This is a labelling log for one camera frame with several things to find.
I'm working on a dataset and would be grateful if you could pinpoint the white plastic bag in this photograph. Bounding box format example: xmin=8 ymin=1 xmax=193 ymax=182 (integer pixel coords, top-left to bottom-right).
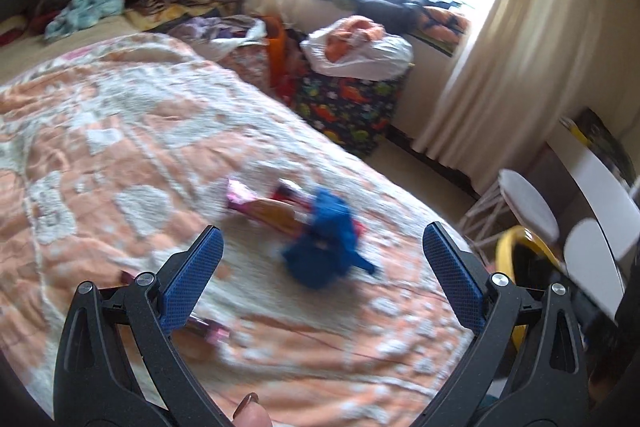
xmin=300 ymin=17 xmax=415 ymax=80

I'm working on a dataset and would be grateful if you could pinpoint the teal cloth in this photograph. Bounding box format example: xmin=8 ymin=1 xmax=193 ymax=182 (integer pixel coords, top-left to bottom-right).
xmin=45 ymin=0 xmax=125 ymax=40

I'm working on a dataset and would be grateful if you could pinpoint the white desk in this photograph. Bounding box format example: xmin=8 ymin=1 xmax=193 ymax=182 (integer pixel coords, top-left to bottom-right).
xmin=545 ymin=127 xmax=640 ymax=258

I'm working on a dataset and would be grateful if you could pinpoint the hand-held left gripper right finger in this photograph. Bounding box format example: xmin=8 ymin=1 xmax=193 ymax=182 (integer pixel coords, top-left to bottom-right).
xmin=395 ymin=221 xmax=589 ymax=427

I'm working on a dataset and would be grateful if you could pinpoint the dinosaur print storage bag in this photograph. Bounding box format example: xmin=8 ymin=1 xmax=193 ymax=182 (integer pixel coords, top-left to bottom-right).
xmin=292 ymin=72 xmax=403 ymax=158

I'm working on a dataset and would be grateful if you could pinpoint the purple snack bag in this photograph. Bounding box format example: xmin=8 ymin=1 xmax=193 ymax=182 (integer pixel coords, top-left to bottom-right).
xmin=226 ymin=177 xmax=316 ymax=235

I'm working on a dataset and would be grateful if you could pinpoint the orange and white tufted blanket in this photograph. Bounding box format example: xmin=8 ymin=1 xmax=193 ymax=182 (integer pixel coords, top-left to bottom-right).
xmin=0 ymin=32 xmax=481 ymax=427

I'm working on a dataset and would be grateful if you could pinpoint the yellow rimmed trash bin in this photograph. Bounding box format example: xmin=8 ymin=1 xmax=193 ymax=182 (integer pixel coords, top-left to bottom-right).
xmin=495 ymin=227 xmax=566 ymax=358

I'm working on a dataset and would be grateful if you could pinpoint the yellow and black box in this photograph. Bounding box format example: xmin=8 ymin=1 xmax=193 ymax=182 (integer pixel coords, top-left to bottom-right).
xmin=560 ymin=107 xmax=636 ymax=185

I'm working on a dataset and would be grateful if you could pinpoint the purple cloth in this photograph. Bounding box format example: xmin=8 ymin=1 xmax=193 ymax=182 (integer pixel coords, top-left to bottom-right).
xmin=175 ymin=14 xmax=266 ymax=58

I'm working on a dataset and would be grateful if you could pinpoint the orange bag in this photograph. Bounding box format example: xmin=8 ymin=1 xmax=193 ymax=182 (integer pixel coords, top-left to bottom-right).
xmin=262 ymin=16 xmax=288 ymax=90

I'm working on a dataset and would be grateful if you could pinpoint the white stool with wire legs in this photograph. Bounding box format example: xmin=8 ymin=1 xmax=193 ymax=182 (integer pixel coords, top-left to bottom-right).
xmin=460 ymin=168 xmax=560 ymax=253

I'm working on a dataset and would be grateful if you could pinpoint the orange cloth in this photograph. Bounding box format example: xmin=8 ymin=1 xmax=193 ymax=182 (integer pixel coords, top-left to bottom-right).
xmin=324 ymin=18 xmax=383 ymax=60

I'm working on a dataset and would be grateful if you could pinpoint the person's left hand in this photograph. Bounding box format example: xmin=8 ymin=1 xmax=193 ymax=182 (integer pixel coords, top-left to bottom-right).
xmin=232 ymin=392 xmax=273 ymax=427

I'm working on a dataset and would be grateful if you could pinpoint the orange and dark print blanket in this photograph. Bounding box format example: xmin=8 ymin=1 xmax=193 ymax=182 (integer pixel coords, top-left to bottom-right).
xmin=417 ymin=6 xmax=471 ymax=55

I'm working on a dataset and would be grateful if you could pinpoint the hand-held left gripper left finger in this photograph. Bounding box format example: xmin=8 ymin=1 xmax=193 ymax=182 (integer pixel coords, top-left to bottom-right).
xmin=52 ymin=224 xmax=236 ymax=427

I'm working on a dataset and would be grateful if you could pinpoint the pink snack wrapper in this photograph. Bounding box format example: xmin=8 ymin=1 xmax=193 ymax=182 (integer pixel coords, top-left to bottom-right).
xmin=187 ymin=314 xmax=232 ymax=349

